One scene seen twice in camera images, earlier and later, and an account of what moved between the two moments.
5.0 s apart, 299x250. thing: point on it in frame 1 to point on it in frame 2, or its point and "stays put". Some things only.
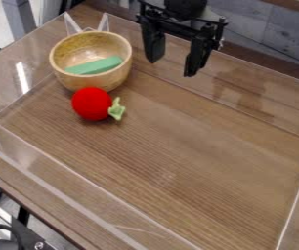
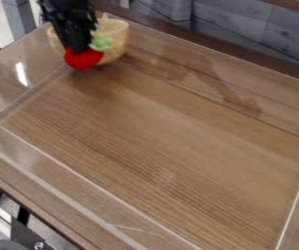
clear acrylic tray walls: [140, 158] stays put
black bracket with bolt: [29, 239] stays put
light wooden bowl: [91, 59] to [116, 28]
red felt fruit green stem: [92, 104] to [87, 59]
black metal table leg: [24, 216] stays put
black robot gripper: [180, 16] to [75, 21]
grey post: [20, 17] stays put
